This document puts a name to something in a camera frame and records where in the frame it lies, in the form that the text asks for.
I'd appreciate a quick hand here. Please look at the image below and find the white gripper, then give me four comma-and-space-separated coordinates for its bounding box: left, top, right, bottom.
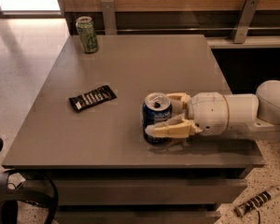
145, 92, 229, 138

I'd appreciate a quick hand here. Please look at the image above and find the blue pepsi can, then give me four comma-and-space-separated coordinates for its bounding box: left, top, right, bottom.
142, 92, 172, 146

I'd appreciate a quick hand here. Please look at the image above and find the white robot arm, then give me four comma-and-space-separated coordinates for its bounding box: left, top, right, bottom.
143, 80, 280, 144

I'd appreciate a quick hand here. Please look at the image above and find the green soda can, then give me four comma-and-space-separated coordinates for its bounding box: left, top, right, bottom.
76, 16, 99, 53

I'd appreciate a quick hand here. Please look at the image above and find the black snack bar wrapper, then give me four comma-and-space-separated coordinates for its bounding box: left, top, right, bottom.
69, 85, 117, 113

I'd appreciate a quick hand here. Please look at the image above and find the grey drawer cabinet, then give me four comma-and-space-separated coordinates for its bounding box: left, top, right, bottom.
3, 35, 264, 224

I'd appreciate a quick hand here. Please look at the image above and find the white power strip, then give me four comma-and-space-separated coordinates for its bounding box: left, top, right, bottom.
234, 186, 280, 217

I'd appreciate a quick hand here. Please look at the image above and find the black chair base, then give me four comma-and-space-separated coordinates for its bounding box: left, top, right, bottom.
0, 133, 60, 224

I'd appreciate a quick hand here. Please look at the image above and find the right metal bracket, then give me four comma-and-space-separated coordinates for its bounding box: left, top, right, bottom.
231, 0, 259, 44

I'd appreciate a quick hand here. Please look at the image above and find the metal bracket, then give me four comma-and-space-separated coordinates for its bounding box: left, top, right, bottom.
231, 0, 259, 44
101, 0, 118, 35

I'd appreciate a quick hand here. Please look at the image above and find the left metal bracket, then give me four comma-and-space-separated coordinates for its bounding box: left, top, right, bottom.
101, 0, 118, 35

